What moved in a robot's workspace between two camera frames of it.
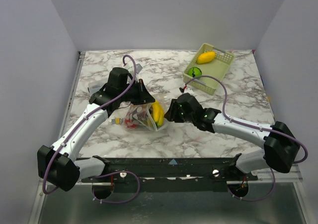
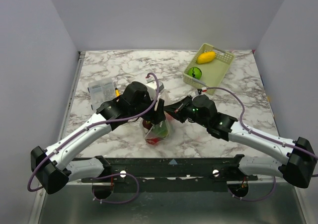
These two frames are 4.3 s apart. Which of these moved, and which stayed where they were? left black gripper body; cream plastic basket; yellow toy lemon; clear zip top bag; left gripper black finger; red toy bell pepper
Moved: left gripper black finger; clear zip top bag; left black gripper body; red toy bell pepper
Stayed: cream plastic basket; yellow toy lemon
